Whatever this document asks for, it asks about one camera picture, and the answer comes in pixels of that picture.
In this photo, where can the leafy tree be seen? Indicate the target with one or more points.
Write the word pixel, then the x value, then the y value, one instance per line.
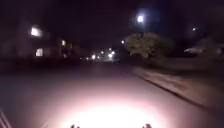
pixel 146 45

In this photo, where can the robot's own part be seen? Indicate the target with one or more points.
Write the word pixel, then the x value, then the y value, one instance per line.
pixel 146 126
pixel 75 126

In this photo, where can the grey pavement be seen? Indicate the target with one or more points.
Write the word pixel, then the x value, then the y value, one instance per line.
pixel 186 85

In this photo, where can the building with lit windows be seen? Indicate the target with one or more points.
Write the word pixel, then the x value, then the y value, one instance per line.
pixel 36 43

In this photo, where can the grey asphalt road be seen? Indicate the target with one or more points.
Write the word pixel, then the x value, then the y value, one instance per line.
pixel 100 88

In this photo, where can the street lamp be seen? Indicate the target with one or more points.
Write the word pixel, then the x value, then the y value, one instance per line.
pixel 140 19

